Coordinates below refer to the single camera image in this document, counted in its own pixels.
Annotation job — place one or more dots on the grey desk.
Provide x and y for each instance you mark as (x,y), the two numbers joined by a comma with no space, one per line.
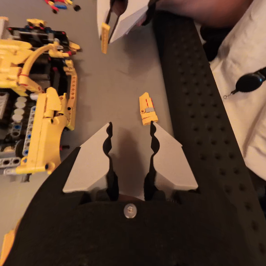
(116,83)

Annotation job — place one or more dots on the yellow toy car model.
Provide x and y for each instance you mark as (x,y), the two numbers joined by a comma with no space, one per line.
(47,124)

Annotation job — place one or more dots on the black perforated pad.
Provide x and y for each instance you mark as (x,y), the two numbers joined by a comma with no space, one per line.
(197,104)

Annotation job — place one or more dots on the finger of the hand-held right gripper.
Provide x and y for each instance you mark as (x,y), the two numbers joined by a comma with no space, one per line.
(131,22)
(102,10)

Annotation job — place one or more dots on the person's right forearm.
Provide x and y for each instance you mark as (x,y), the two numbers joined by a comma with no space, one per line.
(197,10)

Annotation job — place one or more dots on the pile of red blue pins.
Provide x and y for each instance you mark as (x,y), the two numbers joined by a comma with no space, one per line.
(60,6)

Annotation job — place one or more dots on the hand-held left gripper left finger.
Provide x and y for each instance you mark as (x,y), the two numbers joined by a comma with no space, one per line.
(87,166)

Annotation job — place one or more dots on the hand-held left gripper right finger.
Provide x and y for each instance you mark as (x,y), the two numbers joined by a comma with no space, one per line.
(174,166)

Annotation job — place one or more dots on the yellow panel subassembly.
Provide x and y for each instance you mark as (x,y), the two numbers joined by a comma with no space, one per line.
(147,110)

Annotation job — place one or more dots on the long yellow beam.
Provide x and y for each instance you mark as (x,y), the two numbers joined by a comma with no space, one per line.
(105,37)

